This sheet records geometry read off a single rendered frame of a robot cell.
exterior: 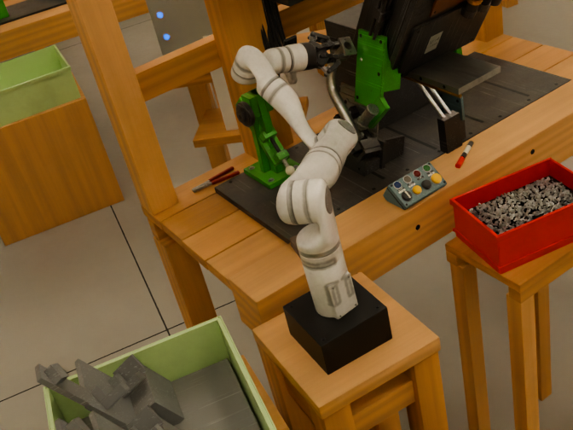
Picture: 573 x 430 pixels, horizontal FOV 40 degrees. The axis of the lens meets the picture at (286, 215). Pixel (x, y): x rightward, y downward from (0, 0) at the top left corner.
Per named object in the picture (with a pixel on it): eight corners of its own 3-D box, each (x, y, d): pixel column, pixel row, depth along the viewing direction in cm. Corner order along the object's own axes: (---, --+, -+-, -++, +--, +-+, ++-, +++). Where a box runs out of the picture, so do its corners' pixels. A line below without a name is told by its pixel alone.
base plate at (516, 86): (571, 84, 251) (571, 78, 250) (292, 246, 210) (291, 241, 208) (475, 56, 282) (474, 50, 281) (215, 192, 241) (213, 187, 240)
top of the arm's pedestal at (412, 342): (442, 350, 178) (440, 337, 175) (321, 421, 168) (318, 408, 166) (362, 282, 203) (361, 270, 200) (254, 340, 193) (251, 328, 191)
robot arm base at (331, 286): (363, 300, 177) (349, 241, 167) (332, 323, 173) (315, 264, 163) (337, 283, 183) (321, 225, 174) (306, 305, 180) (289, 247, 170)
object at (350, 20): (447, 95, 258) (436, -6, 239) (376, 133, 247) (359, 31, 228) (409, 81, 272) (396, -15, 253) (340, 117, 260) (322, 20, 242)
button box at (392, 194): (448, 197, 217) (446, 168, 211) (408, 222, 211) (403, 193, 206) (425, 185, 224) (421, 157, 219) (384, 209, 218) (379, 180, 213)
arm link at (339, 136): (365, 130, 202) (350, 163, 180) (343, 159, 206) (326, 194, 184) (336, 109, 202) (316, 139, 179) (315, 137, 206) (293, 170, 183)
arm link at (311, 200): (328, 167, 162) (344, 233, 171) (284, 172, 165) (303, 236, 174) (321, 194, 155) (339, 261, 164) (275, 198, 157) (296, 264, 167)
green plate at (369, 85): (401, 107, 225) (407, 33, 216) (378, 112, 221) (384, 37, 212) (376, 96, 234) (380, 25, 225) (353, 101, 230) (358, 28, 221)
